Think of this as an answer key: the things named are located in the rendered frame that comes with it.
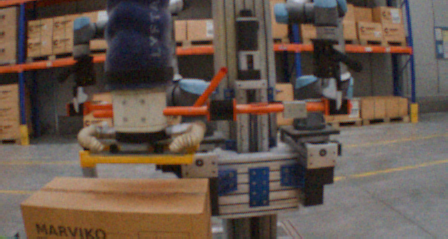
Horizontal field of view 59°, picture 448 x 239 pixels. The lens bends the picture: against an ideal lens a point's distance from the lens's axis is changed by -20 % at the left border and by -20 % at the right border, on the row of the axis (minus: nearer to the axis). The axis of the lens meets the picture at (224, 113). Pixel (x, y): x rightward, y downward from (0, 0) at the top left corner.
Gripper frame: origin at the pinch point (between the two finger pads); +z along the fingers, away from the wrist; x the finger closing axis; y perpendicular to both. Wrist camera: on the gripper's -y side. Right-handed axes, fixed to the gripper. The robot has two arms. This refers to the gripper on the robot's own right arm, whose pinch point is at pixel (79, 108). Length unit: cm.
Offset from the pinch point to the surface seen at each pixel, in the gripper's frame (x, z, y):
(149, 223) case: -47, 30, 33
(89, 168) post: 19.5, 27.3, -4.3
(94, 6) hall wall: 794, -167, -219
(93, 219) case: -47, 29, 16
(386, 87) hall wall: 869, 49, 435
